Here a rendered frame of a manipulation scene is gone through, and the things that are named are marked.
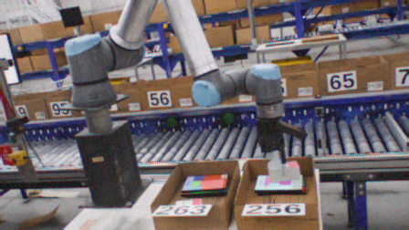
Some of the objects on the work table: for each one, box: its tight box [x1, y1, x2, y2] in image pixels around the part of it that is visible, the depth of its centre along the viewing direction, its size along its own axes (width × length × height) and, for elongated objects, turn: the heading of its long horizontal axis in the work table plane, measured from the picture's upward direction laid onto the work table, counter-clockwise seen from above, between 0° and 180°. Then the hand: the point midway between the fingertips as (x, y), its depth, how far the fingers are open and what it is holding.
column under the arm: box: [75, 120, 154, 209], centre depth 168 cm, size 26×26×33 cm
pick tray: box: [150, 160, 241, 230], centre depth 151 cm, size 28×38×10 cm
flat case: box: [254, 174, 303, 193], centre depth 153 cm, size 14×19×2 cm
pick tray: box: [234, 156, 320, 230], centre depth 143 cm, size 28×38×10 cm
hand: (283, 169), depth 129 cm, fingers closed on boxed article, 6 cm apart
